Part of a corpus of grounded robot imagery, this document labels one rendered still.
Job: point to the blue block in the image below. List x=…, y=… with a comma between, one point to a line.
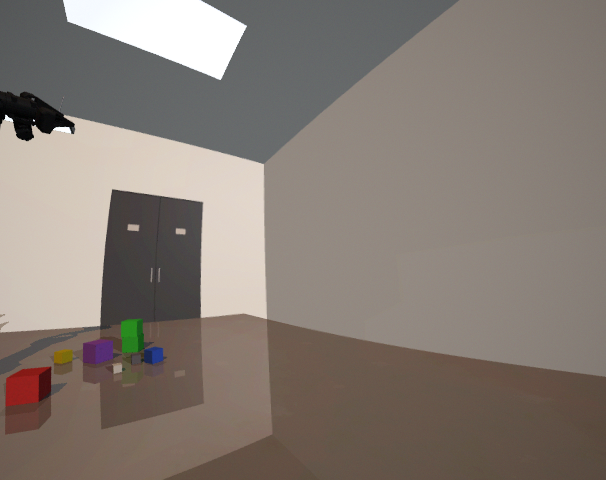
x=153, y=355

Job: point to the green block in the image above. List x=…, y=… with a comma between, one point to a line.
x=132, y=344
x=131, y=328

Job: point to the red block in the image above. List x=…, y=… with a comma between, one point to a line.
x=28, y=386

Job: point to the purple block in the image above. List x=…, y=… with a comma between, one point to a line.
x=95, y=352

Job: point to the small yellow block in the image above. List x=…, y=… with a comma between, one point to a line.
x=60, y=357

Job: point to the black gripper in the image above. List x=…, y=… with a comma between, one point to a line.
x=46, y=117

